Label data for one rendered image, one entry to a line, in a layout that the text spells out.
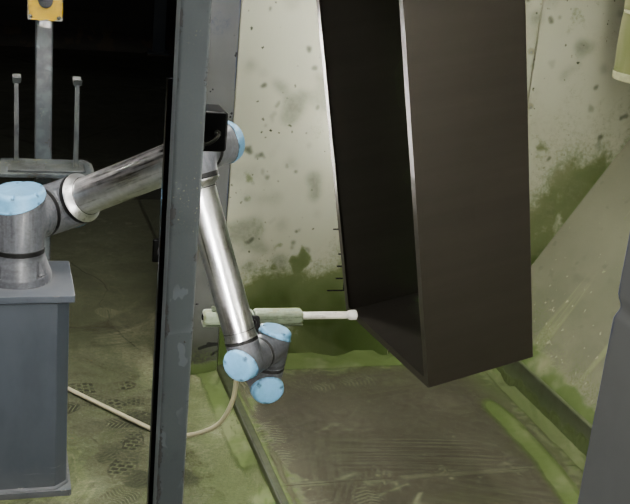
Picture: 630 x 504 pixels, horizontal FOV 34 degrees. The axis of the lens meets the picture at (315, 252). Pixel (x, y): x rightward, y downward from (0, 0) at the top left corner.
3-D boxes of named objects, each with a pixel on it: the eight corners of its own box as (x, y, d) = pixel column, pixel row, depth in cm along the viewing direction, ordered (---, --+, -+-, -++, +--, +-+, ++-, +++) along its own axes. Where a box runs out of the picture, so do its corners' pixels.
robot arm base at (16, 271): (-17, 290, 288) (-18, 256, 285) (-16, 267, 305) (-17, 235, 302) (53, 289, 293) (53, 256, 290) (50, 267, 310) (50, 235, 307)
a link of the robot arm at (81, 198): (13, 194, 305) (209, 113, 267) (53, 184, 320) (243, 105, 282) (32, 243, 306) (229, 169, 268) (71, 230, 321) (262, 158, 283)
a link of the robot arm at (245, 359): (188, 127, 257) (258, 382, 265) (215, 121, 268) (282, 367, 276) (152, 137, 263) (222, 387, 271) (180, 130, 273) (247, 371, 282)
